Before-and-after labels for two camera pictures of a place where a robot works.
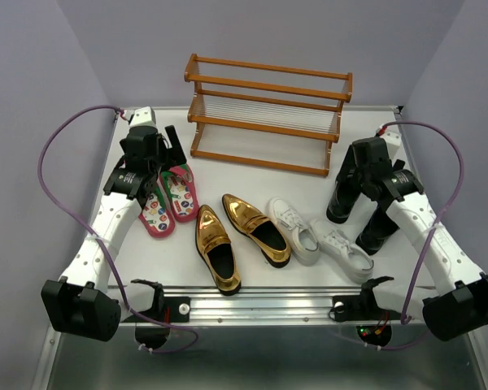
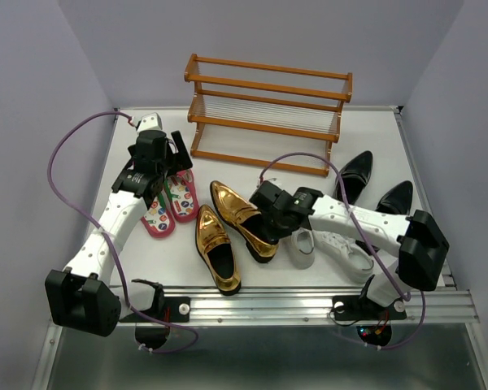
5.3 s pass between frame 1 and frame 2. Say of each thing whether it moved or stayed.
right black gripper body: moved
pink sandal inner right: stayed
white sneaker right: stayed
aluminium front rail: stayed
